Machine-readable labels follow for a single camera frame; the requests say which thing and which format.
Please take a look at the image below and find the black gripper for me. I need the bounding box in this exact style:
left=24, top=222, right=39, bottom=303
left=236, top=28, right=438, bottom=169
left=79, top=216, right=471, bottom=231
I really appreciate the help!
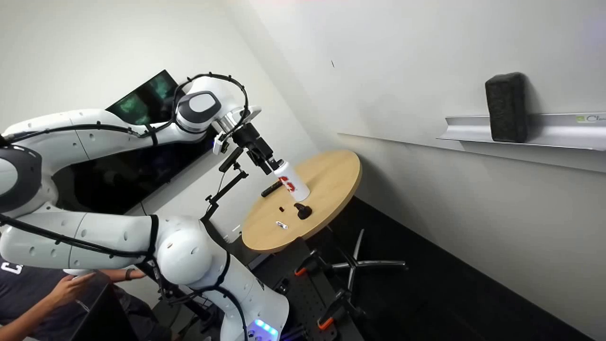
left=240, top=123, right=277, bottom=172

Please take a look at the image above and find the person's forearm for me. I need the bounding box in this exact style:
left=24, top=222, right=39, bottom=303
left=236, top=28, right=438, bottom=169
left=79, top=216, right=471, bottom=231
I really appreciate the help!
left=0, top=296, right=62, bottom=341

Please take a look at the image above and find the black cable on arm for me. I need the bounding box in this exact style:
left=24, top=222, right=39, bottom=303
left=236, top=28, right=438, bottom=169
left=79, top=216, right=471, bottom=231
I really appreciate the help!
left=143, top=70, right=251, bottom=138

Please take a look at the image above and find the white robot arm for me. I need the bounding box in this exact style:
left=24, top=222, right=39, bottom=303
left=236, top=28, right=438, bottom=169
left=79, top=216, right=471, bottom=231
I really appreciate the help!
left=1, top=72, right=289, bottom=341

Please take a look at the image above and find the black bottle cap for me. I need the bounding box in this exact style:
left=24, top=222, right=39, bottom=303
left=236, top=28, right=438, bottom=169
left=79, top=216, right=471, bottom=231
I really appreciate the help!
left=293, top=203, right=312, bottom=220

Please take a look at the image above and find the white metal water bottle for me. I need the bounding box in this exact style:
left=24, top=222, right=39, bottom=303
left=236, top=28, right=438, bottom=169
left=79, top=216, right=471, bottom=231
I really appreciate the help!
left=274, top=161, right=308, bottom=203

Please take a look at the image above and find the black monitor screen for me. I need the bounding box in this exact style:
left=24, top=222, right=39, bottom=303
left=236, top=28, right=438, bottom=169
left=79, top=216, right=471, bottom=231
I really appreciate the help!
left=52, top=70, right=215, bottom=214

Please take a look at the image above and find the whiteboard with metal tray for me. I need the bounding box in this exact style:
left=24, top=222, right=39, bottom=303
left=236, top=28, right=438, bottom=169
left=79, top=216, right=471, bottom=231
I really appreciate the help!
left=336, top=0, right=606, bottom=155

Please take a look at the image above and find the person's hand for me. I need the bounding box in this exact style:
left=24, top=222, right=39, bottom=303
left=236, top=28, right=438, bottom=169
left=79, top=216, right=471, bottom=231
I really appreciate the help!
left=48, top=275, right=92, bottom=307

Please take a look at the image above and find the black foam eraser block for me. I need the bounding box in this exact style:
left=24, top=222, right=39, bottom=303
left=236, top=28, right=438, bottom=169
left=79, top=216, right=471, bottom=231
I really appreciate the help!
left=484, top=72, right=527, bottom=142

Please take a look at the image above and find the orange handled clamp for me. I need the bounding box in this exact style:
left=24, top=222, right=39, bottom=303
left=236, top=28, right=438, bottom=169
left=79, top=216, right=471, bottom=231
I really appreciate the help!
left=315, top=290, right=363, bottom=332

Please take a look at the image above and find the black camera stand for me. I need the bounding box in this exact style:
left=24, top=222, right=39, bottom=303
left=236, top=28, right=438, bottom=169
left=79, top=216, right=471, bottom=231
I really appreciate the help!
left=200, top=146, right=247, bottom=222

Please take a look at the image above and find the white black marker pen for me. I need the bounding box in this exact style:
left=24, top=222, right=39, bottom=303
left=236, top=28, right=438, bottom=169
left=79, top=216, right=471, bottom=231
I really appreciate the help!
left=260, top=182, right=281, bottom=197

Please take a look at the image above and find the round wooden table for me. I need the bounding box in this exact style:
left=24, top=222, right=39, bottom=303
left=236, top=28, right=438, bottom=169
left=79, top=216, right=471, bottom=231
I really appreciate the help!
left=242, top=150, right=361, bottom=254

